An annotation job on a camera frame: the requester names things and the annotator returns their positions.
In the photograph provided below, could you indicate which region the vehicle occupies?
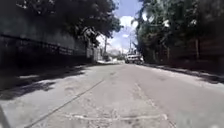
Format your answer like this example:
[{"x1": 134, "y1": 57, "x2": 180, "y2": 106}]
[{"x1": 124, "y1": 53, "x2": 145, "y2": 65}]

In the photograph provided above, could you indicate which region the grey concrete road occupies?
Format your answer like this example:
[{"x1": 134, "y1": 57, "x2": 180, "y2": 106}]
[{"x1": 0, "y1": 62, "x2": 224, "y2": 128}]

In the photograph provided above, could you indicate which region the row of trees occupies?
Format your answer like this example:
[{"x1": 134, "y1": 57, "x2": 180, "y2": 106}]
[
  {"x1": 0, "y1": 0, "x2": 123, "y2": 64},
  {"x1": 132, "y1": 0, "x2": 224, "y2": 73}
]

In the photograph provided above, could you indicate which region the raised kerb strip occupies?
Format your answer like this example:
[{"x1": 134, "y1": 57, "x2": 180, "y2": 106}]
[{"x1": 141, "y1": 63, "x2": 224, "y2": 84}]

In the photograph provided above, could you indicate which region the dark boundary wall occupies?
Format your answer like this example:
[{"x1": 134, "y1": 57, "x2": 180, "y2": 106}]
[{"x1": 0, "y1": 16, "x2": 101, "y2": 73}]

